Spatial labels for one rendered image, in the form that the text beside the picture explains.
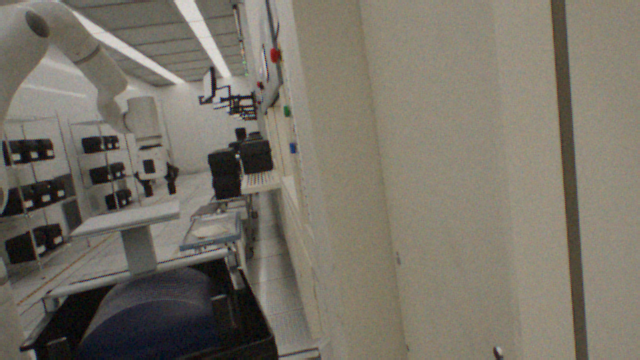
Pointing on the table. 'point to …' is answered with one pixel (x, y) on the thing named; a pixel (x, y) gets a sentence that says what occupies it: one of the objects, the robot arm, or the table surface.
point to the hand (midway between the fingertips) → (160, 192)
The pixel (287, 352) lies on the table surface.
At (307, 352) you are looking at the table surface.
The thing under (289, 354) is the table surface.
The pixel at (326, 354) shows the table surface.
